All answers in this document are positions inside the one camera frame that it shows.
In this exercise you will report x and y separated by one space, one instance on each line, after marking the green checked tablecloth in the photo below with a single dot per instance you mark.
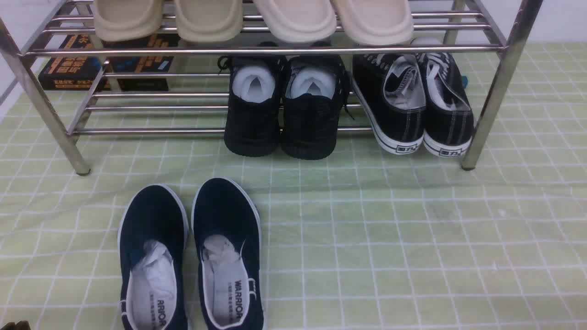
361 240

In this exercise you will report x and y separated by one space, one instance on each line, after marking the brown object bottom left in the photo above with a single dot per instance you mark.
20 325

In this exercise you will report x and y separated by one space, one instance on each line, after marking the cream slipper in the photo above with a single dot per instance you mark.
376 22
298 21

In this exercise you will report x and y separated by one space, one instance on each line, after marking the black knit sneaker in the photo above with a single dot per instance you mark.
254 98
316 90

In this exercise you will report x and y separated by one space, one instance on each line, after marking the steel shoe rack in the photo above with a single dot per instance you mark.
68 31

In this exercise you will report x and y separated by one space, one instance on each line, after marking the black orange book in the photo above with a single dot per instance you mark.
78 73

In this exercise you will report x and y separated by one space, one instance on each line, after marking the beige slipper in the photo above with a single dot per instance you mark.
208 21
119 20

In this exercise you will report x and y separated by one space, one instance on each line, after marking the navy slip-on shoe left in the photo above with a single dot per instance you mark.
152 239

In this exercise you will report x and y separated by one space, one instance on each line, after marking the cream slipper far right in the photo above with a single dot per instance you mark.
376 22

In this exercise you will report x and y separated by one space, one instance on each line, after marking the navy slip-on shoe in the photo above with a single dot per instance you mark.
152 239
227 234

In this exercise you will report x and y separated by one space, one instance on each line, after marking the beige slipper far left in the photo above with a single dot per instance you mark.
119 20

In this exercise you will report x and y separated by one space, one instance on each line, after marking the black knit sneaker left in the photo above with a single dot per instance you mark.
254 98

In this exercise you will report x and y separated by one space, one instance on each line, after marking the black knit sneaker right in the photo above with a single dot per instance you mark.
316 90

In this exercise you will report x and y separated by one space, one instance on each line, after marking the navy slip-on shoe right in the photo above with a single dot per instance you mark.
227 234

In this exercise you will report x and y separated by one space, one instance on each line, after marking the black canvas lace-up shoe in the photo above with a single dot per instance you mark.
450 121
390 89

